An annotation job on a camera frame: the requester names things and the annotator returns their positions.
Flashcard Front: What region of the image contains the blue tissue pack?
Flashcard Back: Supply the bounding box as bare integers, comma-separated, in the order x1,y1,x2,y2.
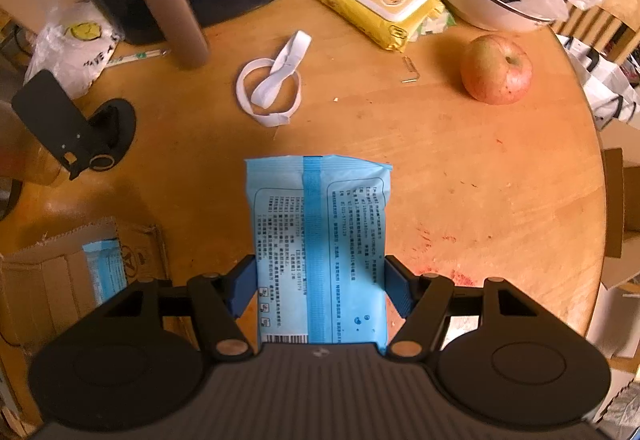
82,239,127,305
246,155,392,349

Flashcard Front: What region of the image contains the brown cardboard box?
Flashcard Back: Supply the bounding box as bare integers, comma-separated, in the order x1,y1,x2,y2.
1,218,168,351

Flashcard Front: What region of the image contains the black phone stand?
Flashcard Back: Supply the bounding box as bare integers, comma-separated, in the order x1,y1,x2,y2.
11,70,137,179

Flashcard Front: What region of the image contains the small metal hex key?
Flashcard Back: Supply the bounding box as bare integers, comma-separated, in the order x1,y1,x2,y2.
400,56,421,84

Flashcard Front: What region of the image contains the red apple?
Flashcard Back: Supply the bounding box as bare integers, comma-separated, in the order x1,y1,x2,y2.
460,35,533,106

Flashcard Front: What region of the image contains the white elastic band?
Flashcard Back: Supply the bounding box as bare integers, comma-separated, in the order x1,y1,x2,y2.
235,30,312,127

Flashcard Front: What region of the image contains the small white plastic bag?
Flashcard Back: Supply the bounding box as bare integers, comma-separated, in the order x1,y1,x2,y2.
24,2,122,99

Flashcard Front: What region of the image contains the yellow wet wipes pack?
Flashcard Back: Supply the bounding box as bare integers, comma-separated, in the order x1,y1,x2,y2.
320,0,454,52

